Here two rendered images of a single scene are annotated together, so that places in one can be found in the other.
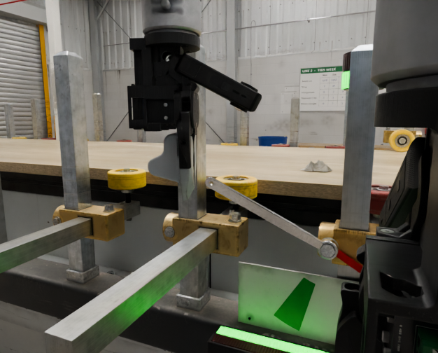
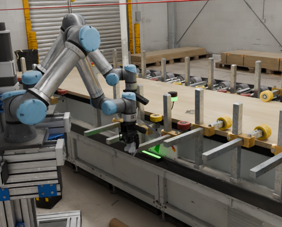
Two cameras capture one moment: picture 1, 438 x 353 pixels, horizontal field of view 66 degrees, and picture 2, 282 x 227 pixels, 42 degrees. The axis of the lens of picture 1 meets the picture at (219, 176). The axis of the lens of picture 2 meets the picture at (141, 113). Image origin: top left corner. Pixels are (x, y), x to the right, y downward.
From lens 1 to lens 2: 1.96 m
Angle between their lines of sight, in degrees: 27
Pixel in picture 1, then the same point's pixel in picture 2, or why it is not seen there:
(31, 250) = (106, 128)
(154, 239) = not seen: hidden behind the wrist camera
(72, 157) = not seen: hidden behind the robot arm
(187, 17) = (132, 88)
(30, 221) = (108, 119)
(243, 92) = (143, 101)
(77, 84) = (117, 87)
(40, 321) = (109, 150)
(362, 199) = (166, 125)
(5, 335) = (99, 161)
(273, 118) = not seen: outside the picture
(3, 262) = (101, 130)
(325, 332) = (162, 153)
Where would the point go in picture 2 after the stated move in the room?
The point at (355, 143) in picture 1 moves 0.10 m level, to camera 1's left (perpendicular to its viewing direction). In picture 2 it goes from (165, 113) to (149, 111)
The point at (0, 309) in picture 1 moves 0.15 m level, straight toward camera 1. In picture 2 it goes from (99, 146) to (100, 152)
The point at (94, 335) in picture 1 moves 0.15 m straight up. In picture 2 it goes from (111, 140) to (110, 117)
